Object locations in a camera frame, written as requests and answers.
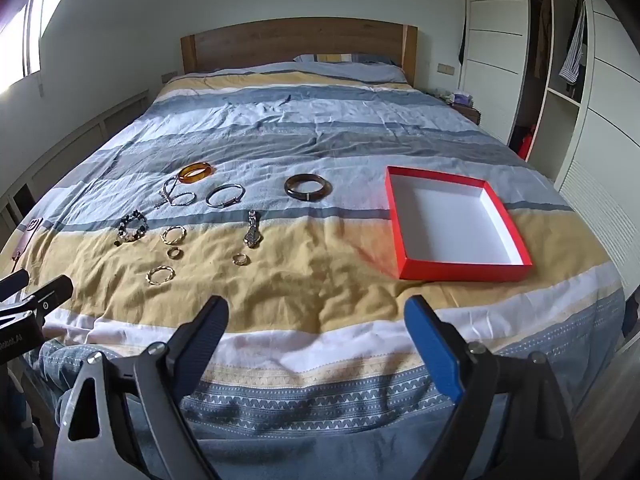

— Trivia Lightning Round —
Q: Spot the red cardboard box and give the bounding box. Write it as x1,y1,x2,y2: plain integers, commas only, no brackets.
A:
385,165,533,282

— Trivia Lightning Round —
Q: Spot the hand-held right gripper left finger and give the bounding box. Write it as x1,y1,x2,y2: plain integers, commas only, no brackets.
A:
52,295,230,480

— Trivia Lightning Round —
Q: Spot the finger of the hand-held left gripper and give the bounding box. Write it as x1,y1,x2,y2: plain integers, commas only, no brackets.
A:
0,275,74,333
0,269,31,301

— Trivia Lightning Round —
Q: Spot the window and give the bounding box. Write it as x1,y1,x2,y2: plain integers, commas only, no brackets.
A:
0,0,73,91

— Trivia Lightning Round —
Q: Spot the silver wristwatch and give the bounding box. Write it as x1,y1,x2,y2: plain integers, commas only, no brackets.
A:
244,210,263,249

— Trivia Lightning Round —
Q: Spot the amber bangle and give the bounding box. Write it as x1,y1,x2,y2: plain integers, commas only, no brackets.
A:
178,161,215,186

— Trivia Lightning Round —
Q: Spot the low white wall cabinet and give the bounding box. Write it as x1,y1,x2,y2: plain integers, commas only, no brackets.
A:
0,90,151,241

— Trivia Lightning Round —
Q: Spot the wooden headboard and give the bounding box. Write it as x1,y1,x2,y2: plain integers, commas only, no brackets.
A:
180,19,418,88

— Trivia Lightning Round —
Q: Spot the brown beaded bracelet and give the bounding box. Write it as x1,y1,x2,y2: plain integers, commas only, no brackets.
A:
114,212,149,247

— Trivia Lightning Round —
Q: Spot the hanging striped shirt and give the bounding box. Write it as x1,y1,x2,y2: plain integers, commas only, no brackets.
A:
557,2,588,86

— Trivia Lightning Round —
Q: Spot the striped pillow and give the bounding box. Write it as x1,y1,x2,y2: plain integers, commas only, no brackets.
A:
292,52,407,83

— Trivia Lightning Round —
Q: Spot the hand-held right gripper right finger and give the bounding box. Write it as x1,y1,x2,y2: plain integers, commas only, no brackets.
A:
404,295,581,480

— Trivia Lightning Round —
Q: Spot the wooden nightstand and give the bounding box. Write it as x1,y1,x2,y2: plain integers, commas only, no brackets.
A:
447,100,483,126

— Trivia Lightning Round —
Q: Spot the striped duvet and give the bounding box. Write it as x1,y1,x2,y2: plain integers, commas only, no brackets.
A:
10,62,626,480

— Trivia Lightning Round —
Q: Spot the white wardrobe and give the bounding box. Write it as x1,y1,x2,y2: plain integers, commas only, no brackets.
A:
460,0,640,291

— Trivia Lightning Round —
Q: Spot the hanging brown garment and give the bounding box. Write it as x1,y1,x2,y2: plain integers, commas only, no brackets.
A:
532,0,553,81

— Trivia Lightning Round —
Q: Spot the silver chain bracelet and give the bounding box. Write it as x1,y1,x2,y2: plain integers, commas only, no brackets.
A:
156,177,197,209

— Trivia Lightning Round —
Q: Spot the thin silver bangle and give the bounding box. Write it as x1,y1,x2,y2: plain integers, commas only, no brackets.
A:
205,184,246,209

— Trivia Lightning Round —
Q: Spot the dark brown bangle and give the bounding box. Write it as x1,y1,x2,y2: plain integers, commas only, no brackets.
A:
284,173,333,203

